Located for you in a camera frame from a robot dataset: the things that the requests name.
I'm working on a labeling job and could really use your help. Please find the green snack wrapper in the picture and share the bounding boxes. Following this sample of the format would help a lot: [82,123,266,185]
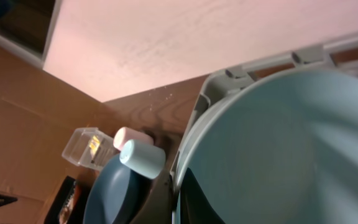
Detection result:
[88,136,101,157]

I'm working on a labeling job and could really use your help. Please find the light blue plastic cup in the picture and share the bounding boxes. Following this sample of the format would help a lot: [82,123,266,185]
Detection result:
[119,139,166,179]

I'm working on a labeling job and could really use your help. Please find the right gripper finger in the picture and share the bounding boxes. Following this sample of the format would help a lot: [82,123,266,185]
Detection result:
[179,168,224,224]

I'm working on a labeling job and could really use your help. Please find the dark blue plate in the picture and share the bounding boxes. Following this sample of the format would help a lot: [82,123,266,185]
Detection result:
[83,154,140,224]

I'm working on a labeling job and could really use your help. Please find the black waste tray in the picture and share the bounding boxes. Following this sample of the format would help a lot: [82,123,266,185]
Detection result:
[44,176,90,224]

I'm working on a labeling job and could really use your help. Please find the light blue bowl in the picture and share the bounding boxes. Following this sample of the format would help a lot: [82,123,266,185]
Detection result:
[175,70,358,223]

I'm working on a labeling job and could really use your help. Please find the grey dishwasher rack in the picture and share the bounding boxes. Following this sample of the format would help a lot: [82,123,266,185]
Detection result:
[170,32,358,185]

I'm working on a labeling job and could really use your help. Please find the dark brown serving tray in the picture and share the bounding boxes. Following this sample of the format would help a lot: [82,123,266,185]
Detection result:
[131,129,181,223]

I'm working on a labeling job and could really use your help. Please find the white plastic cup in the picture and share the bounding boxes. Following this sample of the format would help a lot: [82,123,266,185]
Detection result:
[113,127,154,151]

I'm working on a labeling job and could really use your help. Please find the clear plastic bin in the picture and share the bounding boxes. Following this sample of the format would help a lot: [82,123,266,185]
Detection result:
[62,128,119,171]

